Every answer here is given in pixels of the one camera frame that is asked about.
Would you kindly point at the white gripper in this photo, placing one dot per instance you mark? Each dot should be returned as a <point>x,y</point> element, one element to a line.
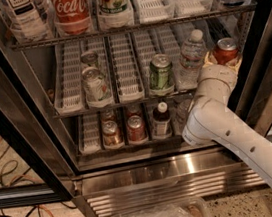
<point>218,71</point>

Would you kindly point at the red coke can shelf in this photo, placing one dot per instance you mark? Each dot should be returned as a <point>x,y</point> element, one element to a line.
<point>226,51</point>

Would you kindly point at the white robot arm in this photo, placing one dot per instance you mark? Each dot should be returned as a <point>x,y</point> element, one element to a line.
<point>211,119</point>

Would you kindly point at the clear water bottle middle shelf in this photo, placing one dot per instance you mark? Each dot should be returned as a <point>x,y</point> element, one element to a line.
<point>193,50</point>

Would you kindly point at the water bottle bottom shelf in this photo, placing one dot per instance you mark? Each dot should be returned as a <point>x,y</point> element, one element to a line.
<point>182,112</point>

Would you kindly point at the green soda can middle shelf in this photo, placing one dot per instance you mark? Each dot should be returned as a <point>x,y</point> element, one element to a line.
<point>161,77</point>

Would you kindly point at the dark juice bottle bottom shelf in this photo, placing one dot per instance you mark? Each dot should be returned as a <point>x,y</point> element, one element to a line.
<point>161,120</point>

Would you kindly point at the red can bottom shelf back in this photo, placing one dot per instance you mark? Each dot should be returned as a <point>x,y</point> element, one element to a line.
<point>133,110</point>

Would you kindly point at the red can bottom shelf front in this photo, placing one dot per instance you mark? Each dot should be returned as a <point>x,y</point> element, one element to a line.
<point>136,129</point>

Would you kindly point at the brown can bottom shelf back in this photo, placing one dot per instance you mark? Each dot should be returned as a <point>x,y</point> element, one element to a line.
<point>108,115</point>

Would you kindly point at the brown can shelf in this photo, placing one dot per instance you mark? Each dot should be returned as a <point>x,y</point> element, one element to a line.
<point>108,115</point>
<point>111,134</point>

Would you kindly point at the white soda can front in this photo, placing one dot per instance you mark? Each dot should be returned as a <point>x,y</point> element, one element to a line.
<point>96,88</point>

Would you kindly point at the white soda can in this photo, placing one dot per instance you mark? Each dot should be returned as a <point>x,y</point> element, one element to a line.
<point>89,58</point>
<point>96,88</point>

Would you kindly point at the brown can bottom shelf front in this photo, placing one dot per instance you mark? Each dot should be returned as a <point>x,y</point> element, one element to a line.
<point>111,134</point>

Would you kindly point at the white soda can behind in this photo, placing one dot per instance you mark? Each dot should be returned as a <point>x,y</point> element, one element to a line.
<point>89,58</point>

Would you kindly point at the stainless steel fridge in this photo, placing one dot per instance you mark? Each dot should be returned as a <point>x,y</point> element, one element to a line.
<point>47,75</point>

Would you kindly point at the large coca-cola bottle top shelf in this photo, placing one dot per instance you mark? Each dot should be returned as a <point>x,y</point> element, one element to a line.
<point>72,16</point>

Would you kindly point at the tea bottle top shelf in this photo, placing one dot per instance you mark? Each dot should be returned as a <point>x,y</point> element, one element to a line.
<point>29,19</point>

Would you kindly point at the glass fridge door left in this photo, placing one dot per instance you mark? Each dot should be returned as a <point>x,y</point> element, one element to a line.
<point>24,139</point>

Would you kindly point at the green label soda bottle top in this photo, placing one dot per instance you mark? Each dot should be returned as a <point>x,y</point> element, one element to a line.
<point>114,13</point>

